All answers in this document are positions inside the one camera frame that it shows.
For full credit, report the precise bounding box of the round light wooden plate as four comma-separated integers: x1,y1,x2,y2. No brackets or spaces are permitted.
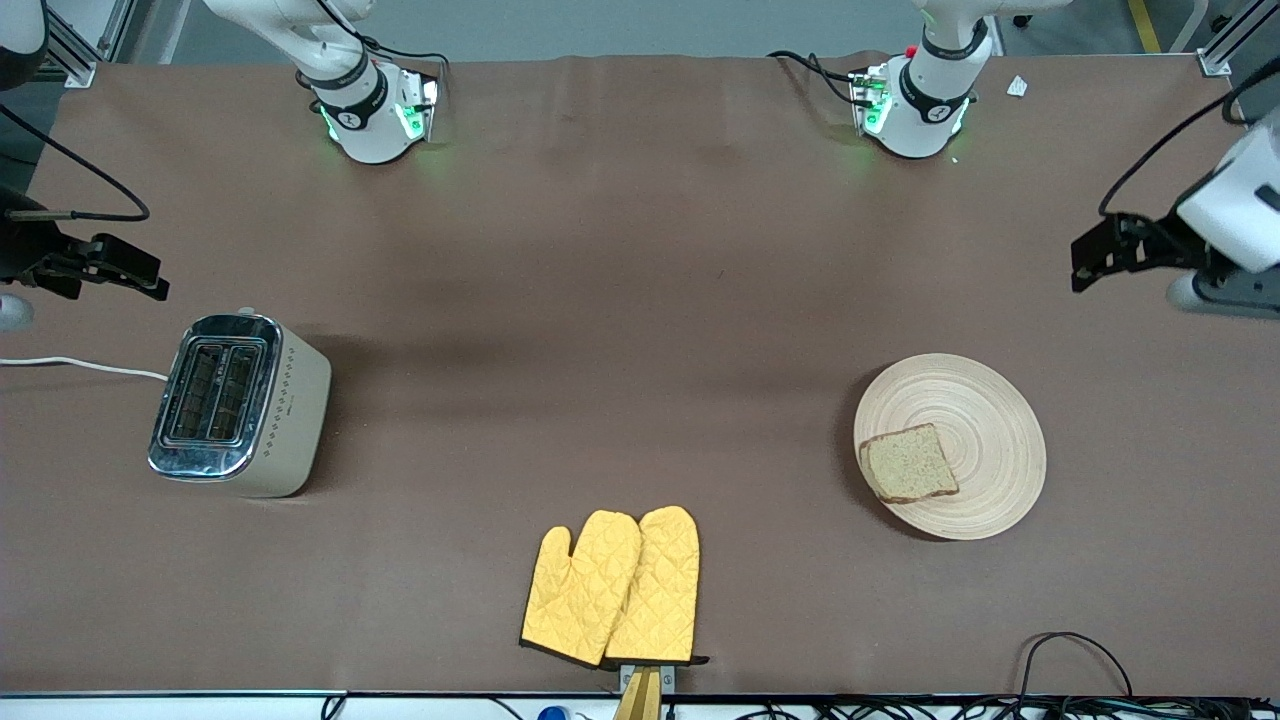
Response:
853,352,1048,543

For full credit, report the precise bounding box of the brown bread toast slice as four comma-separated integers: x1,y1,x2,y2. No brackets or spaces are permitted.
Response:
857,422,962,506

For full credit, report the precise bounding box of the cream and chrome toaster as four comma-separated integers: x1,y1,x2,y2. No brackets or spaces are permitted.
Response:
146,307,333,500

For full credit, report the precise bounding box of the brown table cover sheet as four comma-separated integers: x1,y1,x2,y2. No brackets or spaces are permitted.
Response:
0,50,1280,697

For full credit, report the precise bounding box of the yellow quilted oven mitt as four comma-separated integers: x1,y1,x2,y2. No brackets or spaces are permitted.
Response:
519,512,643,669
604,505,709,667

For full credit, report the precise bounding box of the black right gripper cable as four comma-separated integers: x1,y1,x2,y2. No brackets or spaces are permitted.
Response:
0,103,152,224

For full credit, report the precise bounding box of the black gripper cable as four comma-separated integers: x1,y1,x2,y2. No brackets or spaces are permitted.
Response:
0,103,152,224
1097,58,1280,220

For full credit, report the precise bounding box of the white toaster power cord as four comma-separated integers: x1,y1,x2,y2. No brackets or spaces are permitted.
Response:
0,355,170,384

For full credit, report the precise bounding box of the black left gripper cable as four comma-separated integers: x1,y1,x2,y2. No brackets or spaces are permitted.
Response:
1097,58,1280,220

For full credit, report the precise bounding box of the aluminium frame profile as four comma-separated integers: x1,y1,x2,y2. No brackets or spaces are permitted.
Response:
40,0,138,90
1196,0,1280,78

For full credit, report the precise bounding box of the black left arm base cable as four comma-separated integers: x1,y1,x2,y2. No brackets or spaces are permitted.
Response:
767,49,867,107

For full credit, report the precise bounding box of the black arm base cable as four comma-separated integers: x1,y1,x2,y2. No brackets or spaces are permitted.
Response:
767,49,867,107
358,34,453,79

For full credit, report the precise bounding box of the black right arm base cable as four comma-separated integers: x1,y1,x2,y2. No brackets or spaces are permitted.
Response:
358,34,453,79

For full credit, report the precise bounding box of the black looped floor cable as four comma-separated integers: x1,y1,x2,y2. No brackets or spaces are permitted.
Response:
1014,631,1137,703

